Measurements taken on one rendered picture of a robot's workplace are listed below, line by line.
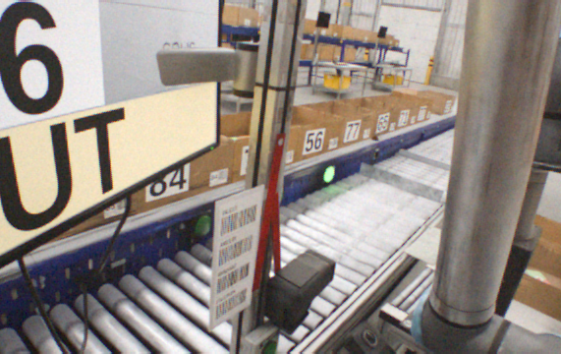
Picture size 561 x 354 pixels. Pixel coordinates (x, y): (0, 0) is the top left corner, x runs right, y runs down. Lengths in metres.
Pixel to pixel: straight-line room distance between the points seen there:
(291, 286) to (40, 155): 0.40
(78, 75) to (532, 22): 0.39
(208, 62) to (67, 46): 0.21
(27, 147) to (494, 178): 0.43
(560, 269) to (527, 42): 1.33
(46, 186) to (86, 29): 0.14
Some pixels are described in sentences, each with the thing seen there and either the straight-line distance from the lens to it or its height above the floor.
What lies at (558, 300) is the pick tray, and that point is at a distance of 1.41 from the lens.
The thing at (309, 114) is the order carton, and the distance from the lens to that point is 2.09.
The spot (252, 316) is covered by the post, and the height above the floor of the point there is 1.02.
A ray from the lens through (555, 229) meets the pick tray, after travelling 1.97.
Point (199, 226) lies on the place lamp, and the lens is 1.26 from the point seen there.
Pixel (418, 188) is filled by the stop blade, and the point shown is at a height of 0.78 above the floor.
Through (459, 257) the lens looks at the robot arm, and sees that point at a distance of 0.50.
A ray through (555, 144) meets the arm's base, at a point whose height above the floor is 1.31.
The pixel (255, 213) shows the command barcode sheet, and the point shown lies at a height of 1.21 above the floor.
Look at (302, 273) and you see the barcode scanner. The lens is 0.62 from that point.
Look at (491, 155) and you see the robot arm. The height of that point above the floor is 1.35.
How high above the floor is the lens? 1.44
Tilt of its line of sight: 21 degrees down
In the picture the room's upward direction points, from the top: 8 degrees clockwise
